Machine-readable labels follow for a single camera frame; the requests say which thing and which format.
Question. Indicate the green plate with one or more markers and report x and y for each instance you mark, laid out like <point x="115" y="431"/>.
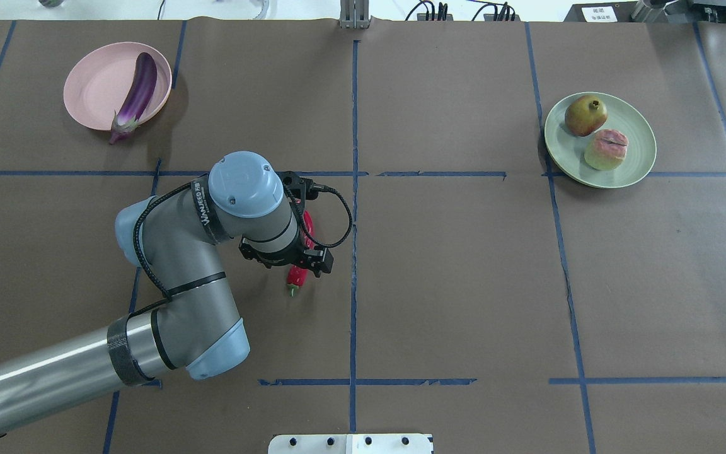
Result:
<point x="567" y="150"/>

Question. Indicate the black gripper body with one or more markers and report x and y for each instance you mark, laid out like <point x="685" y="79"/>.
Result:
<point x="273" y="257"/>

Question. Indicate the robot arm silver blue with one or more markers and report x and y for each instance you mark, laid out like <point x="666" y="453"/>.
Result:
<point x="196" y="325"/>

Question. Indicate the purple eggplant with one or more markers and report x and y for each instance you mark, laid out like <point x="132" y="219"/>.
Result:
<point x="126" y="120"/>

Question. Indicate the pink plate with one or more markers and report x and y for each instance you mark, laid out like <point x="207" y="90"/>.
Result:
<point x="98" y="84"/>

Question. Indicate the aluminium frame post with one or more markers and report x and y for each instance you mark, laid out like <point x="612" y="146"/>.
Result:
<point x="355" y="14"/>

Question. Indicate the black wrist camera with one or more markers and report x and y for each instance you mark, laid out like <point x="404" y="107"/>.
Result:
<point x="298" y="187"/>

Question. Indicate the pink green peach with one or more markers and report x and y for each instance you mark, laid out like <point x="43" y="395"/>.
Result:
<point x="606" y="150"/>

